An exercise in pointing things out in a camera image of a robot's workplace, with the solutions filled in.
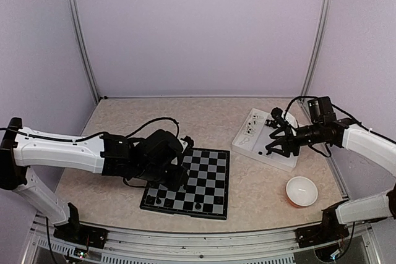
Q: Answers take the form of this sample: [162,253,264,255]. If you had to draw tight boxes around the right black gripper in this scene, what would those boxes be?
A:
[266,122,324,157]

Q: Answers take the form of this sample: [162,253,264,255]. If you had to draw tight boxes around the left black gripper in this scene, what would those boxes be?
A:
[136,163,189,192]

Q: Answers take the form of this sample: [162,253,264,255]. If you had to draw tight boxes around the black grey chessboard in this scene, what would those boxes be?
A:
[140,148,230,220]

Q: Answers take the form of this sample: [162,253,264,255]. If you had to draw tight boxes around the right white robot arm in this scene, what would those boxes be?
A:
[265,96,395,242]

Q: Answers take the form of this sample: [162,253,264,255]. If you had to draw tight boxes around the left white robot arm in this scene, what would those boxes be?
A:
[1,117,194,242]

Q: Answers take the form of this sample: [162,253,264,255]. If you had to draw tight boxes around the white chess pieces pile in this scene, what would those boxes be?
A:
[243,113,264,136]

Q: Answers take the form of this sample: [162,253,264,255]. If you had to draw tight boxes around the white plastic piece tray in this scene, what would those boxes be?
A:
[231,108,298,172]

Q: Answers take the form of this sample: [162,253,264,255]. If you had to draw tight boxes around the white orange bowl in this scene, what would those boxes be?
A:
[285,176,319,208]

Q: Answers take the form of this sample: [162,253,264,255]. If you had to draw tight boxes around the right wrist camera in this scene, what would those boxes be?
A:
[267,107,296,130]

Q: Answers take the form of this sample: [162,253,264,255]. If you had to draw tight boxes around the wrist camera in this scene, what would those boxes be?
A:
[179,135,194,153]
[267,107,296,130]

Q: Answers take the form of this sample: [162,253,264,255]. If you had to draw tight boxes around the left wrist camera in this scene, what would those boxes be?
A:
[179,135,194,153]

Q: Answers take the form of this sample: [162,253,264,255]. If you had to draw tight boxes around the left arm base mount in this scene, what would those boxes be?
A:
[54,224,108,249]

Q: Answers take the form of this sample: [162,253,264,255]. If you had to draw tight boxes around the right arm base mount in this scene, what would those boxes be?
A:
[295,224,350,249]

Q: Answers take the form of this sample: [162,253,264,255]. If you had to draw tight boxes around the aluminium front rail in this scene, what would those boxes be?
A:
[22,215,381,263]

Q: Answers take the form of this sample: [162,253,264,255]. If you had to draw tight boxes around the right aluminium frame post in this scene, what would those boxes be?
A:
[300,0,331,96]

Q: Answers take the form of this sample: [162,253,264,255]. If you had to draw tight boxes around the aluminium frame post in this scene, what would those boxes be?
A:
[300,0,331,96]
[67,0,101,104]

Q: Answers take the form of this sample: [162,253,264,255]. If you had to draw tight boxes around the left aluminium frame post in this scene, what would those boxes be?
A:
[67,0,101,104]

